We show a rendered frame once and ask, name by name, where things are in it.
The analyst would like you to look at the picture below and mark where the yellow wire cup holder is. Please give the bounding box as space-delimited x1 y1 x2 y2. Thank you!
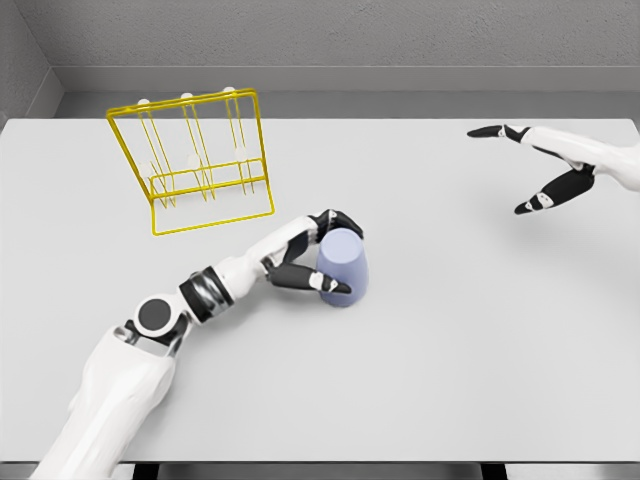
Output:
105 86 277 237

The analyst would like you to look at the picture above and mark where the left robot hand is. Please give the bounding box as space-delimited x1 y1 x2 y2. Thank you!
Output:
248 208 365 295

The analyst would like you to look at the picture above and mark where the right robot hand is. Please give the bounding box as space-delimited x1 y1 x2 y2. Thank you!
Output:
466 124 640 216

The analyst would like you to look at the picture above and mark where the lavender plastic cup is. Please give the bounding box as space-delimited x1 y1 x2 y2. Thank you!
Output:
314 228 372 309

